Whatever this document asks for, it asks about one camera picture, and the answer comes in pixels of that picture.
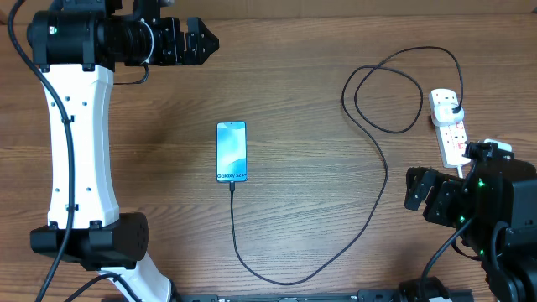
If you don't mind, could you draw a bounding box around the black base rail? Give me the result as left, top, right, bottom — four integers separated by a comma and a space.
179, 289, 411, 302

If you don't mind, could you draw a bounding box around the white power strip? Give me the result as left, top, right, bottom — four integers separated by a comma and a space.
428, 88, 470, 169

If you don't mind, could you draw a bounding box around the black USB charging cable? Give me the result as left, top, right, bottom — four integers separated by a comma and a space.
228, 44, 465, 287

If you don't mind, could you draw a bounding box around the white charger adapter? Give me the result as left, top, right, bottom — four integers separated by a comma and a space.
431, 103, 465, 127

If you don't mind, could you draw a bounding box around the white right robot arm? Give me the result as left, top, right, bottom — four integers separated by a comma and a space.
404, 159, 536, 301

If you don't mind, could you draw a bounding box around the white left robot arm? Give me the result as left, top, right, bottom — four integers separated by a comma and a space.
27, 1, 219, 301

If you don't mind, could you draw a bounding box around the blue Galaxy smartphone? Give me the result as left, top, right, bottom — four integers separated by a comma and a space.
216, 121, 248, 183

